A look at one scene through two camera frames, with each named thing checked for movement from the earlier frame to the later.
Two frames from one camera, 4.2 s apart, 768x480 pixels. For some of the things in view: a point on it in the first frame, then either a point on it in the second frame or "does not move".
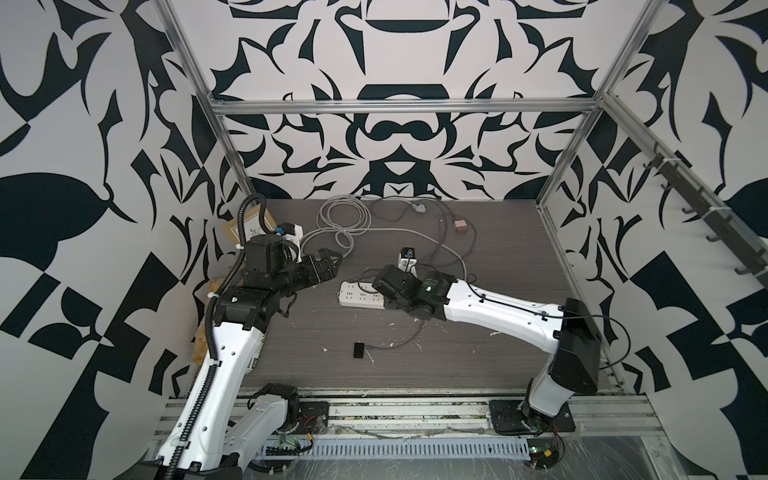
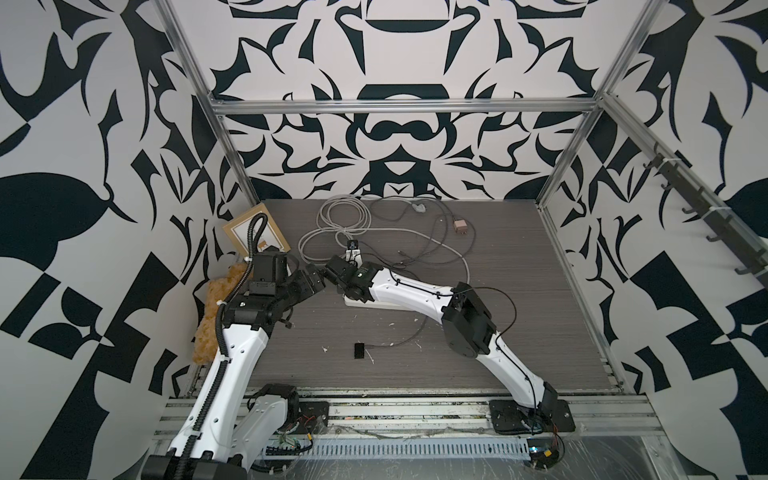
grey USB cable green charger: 432,279 → 433,257
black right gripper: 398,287 → 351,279
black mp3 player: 358,350 does not move
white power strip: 360,294 does not move
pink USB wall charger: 460,226 does not move
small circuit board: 543,452 does not move
